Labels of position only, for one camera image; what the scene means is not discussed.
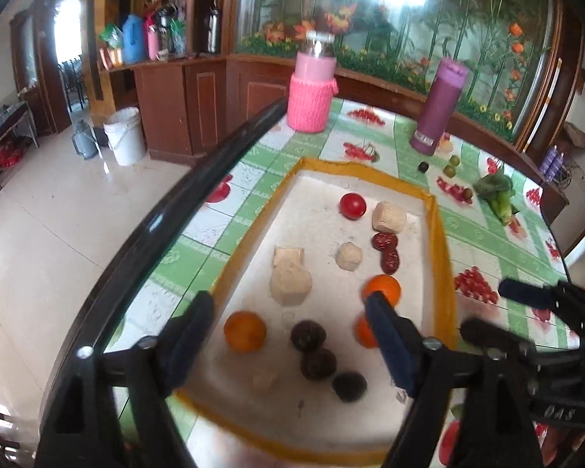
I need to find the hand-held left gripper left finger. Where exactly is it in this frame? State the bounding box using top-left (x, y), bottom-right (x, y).
top-left (34, 290), bottom-right (215, 468)

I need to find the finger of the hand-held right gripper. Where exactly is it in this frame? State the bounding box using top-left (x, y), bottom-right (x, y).
top-left (498, 278), bottom-right (585, 332)
top-left (459, 318), bottom-right (585, 376)

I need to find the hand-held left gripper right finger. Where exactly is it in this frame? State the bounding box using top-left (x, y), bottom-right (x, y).
top-left (363, 291), bottom-right (539, 468)

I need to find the orange tangerine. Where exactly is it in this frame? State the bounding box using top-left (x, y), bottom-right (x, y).
top-left (223, 310), bottom-right (267, 353)
top-left (354, 314), bottom-right (378, 349)
top-left (361, 274), bottom-right (402, 308)

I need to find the dark purple passion fruit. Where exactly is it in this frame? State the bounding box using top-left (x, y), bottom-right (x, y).
top-left (332, 372), bottom-right (369, 403)
top-left (291, 320), bottom-right (327, 352)
top-left (300, 348), bottom-right (338, 380)

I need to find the white tray with yellow rim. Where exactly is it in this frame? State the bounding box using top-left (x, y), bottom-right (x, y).
top-left (175, 156), bottom-right (461, 466)

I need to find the round beige cake piece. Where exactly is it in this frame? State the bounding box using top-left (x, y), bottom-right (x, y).
top-left (335, 243), bottom-right (364, 271)

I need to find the pale lumpy yam chunk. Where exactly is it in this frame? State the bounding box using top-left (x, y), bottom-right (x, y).
top-left (269, 261), bottom-right (314, 308)

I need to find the red tomato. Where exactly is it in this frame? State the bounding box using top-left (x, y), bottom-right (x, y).
top-left (340, 192), bottom-right (368, 220)

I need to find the green bok choy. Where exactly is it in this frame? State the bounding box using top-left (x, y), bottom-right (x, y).
top-left (473, 172), bottom-right (520, 227)

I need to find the purple thermos bottle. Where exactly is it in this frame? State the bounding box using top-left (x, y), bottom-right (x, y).
top-left (410, 57), bottom-right (470, 155)

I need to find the white plastic bucket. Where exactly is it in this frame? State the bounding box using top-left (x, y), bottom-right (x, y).
top-left (103, 106), bottom-right (147, 167)

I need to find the grey kettle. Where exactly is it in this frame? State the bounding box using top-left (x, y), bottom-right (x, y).
top-left (73, 119), bottom-right (98, 159)

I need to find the brown wooden sideboard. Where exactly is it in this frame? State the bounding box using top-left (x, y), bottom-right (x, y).
top-left (97, 56), bottom-right (230, 159)

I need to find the jar with pink knit cover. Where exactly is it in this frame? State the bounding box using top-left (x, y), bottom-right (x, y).
top-left (287, 29), bottom-right (339, 133)

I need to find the red bag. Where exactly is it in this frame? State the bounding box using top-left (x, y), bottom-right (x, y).
top-left (0, 144), bottom-right (25, 169)

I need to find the black side table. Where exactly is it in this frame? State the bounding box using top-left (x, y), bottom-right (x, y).
top-left (0, 102), bottom-right (40, 191)

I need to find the floral painted glass partition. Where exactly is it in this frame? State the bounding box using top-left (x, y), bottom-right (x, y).
top-left (236, 0), bottom-right (561, 137)

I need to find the pink water bottle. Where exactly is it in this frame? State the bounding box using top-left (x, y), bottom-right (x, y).
top-left (146, 22), bottom-right (161, 62)

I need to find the blue plastic jug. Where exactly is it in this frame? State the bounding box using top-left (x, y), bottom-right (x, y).
top-left (122, 14), bottom-right (144, 64)

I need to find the dark thermos flask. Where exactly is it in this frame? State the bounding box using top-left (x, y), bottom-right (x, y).
top-left (205, 7), bottom-right (222, 54)

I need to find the green bag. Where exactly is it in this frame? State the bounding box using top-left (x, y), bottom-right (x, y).
top-left (100, 23), bottom-right (124, 50)

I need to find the silver thermos flask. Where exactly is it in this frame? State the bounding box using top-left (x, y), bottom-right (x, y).
top-left (156, 7), bottom-right (174, 54)

